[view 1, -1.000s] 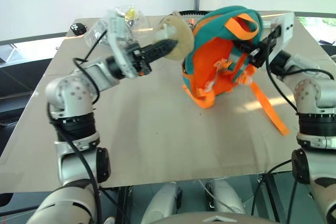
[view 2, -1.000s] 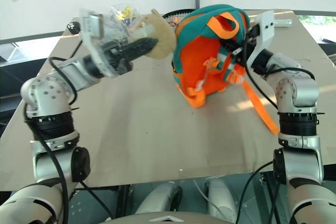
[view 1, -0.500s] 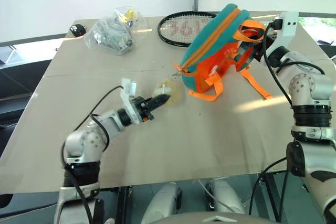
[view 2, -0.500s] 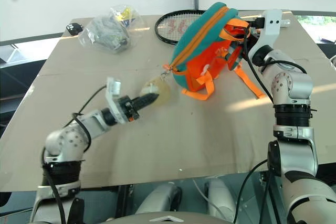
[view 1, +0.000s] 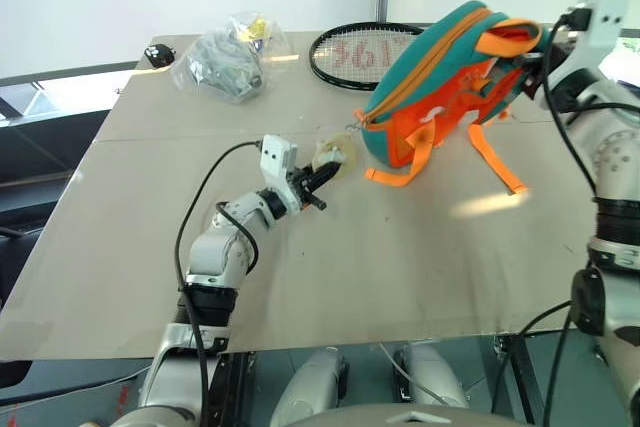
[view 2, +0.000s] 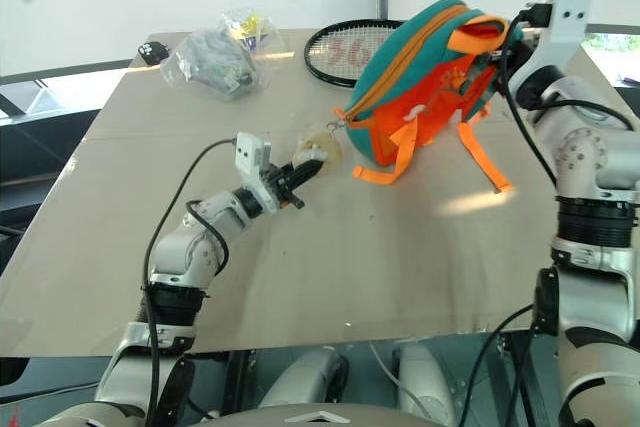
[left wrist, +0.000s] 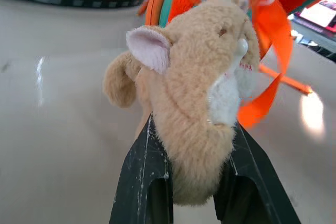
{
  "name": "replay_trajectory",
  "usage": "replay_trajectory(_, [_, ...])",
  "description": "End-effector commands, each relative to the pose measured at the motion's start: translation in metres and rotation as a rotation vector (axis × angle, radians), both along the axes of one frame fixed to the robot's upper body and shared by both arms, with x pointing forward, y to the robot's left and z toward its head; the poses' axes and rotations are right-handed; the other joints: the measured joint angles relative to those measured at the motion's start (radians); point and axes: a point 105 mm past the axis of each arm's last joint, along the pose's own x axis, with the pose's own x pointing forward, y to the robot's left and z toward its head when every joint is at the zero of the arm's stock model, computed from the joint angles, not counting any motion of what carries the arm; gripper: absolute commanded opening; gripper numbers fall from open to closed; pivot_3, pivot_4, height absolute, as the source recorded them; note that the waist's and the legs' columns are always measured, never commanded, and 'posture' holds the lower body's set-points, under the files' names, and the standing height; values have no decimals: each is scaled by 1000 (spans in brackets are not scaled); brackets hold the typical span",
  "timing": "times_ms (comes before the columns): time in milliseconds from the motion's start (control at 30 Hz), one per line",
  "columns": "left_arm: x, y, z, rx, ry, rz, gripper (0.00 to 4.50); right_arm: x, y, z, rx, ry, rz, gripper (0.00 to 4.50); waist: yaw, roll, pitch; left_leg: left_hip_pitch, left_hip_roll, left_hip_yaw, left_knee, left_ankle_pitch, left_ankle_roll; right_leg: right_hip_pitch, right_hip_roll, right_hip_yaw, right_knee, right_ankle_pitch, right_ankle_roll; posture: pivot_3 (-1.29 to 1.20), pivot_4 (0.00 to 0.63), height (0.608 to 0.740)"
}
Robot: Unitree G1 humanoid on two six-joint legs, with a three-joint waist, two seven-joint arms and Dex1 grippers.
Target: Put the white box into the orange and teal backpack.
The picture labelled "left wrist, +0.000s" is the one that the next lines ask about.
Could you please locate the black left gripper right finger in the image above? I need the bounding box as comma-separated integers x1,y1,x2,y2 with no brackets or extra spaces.
213,120,301,224

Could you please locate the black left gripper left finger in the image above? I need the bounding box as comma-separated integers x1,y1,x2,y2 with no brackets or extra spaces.
109,112,174,224

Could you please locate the tan plush animal keychain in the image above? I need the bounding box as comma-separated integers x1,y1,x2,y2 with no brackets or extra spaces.
102,0,260,206

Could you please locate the orange and teal backpack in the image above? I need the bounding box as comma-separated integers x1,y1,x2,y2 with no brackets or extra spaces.
137,0,336,129

